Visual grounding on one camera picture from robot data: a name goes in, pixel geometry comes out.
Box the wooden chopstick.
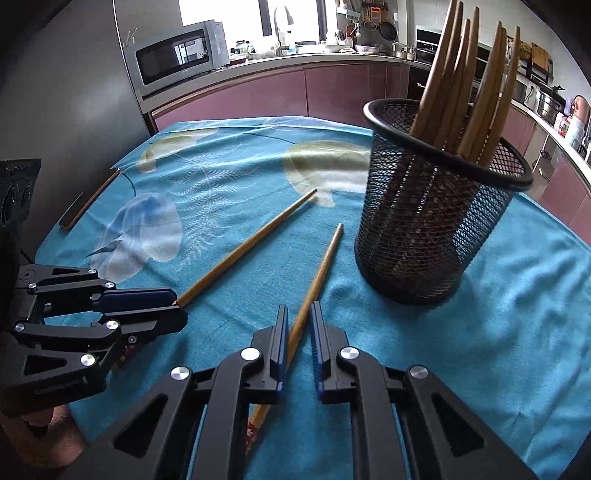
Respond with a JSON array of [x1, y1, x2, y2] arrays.
[[176, 188, 317, 308]]

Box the black mesh utensil cup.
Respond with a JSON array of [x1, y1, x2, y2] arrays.
[[355, 98, 533, 305]]

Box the left hand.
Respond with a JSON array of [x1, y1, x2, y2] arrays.
[[1, 406, 87, 468]]

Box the blue floral tablecloth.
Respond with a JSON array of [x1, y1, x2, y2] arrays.
[[36, 117, 590, 479]]

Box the silver microwave oven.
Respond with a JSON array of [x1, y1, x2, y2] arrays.
[[124, 20, 229, 101]]

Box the pink lower cabinets left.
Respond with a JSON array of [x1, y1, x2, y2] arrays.
[[150, 56, 410, 131]]

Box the pink cabinets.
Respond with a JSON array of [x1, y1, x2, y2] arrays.
[[503, 101, 590, 242], [150, 56, 410, 131]]

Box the pink lower cabinets right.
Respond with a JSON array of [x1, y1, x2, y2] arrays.
[[503, 101, 590, 242]]

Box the black built-in oven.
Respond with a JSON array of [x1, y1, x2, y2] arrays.
[[407, 25, 491, 100]]

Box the steel pot on counter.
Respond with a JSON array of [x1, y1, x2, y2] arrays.
[[535, 84, 566, 125]]

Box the black dish rack shelf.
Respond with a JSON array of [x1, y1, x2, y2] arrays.
[[518, 41, 553, 85]]

